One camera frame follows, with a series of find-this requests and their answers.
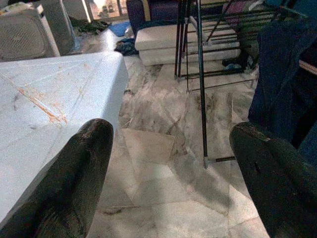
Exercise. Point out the white folding table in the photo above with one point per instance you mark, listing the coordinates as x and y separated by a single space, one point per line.
49 99

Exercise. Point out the white box air purifier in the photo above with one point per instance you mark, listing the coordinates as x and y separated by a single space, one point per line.
22 34

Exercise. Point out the dark green cloth pile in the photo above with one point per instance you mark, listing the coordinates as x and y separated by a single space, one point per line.
91 26

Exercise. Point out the dark blue crumpled cloth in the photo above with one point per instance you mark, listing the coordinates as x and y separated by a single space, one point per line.
126 47

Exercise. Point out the black clothes drying rack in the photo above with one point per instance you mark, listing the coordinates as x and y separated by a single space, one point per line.
201 74

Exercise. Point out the grey tower air purifier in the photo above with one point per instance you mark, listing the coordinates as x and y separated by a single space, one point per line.
59 22

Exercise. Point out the purple upholstered seat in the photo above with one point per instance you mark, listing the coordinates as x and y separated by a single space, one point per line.
153 10

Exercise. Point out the bright blue cloth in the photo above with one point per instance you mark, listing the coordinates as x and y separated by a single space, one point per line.
120 28

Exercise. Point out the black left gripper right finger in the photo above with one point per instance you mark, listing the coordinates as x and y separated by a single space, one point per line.
280 188

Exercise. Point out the navy hanging garment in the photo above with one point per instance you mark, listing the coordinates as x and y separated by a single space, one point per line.
277 74

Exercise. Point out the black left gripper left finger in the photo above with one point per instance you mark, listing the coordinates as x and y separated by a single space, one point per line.
69 186

